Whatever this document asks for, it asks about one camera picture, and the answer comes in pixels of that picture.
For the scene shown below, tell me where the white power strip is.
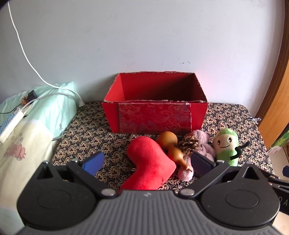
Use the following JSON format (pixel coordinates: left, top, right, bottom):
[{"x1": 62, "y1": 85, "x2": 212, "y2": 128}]
[{"x1": 0, "y1": 107, "x2": 25, "y2": 144}]

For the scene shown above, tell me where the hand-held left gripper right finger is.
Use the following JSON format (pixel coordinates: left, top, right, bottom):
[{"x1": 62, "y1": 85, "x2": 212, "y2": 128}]
[{"x1": 179, "y1": 151, "x2": 268, "y2": 200}]

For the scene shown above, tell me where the mint green pillow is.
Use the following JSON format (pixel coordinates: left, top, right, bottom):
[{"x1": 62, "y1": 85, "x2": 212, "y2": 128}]
[{"x1": 0, "y1": 81, "x2": 78, "y2": 138}]

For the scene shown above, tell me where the red cardboard box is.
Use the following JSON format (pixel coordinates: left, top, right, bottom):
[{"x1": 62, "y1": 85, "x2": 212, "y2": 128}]
[{"x1": 102, "y1": 72, "x2": 208, "y2": 135}]

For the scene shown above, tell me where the pink plush bear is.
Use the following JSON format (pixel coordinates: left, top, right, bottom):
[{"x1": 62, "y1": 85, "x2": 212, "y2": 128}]
[{"x1": 178, "y1": 130, "x2": 216, "y2": 181}]

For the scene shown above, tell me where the white cable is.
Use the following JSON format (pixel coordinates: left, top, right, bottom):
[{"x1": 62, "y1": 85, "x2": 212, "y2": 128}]
[{"x1": 7, "y1": 0, "x2": 85, "y2": 106}]

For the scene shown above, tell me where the green smiling plush toy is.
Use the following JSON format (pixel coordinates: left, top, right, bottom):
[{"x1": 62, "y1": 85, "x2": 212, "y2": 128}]
[{"x1": 213, "y1": 129, "x2": 251, "y2": 167}]

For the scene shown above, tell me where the wooden door frame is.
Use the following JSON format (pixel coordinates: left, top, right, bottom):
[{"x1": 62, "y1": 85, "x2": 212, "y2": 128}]
[{"x1": 256, "y1": 0, "x2": 289, "y2": 149}]

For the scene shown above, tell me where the brown gourd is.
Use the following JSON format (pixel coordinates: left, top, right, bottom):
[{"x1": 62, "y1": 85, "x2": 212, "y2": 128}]
[{"x1": 157, "y1": 131, "x2": 193, "y2": 173}]

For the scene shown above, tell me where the red heart plush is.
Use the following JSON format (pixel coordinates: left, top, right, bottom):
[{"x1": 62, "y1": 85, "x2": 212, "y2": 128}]
[{"x1": 120, "y1": 136, "x2": 177, "y2": 195}]

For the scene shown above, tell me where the pine cone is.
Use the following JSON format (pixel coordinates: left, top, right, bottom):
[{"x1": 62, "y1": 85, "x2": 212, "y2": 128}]
[{"x1": 177, "y1": 134, "x2": 199, "y2": 156}]

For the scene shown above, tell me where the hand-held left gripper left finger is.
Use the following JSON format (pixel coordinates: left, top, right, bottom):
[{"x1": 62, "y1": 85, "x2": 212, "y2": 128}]
[{"x1": 34, "y1": 151, "x2": 118, "y2": 200}]

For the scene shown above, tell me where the floral patterned tablecloth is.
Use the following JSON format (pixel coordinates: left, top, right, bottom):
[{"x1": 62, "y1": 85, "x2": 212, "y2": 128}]
[{"x1": 52, "y1": 101, "x2": 275, "y2": 195}]

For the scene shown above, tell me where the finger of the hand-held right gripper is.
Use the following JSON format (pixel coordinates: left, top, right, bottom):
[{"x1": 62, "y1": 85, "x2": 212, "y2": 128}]
[{"x1": 263, "y1": 173, "x2": 289, "y2": 189}]

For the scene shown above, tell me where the cream printed cloth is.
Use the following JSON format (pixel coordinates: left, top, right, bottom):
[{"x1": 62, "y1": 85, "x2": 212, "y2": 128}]
[{"x1": 0, "y1": 120, "x2": 55, "y2": 228}]

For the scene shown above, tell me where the green carton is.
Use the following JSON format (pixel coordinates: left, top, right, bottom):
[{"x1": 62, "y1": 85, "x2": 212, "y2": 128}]
[{"x1": 269, "y1": 130, "x2": 289, "y2": 155}]

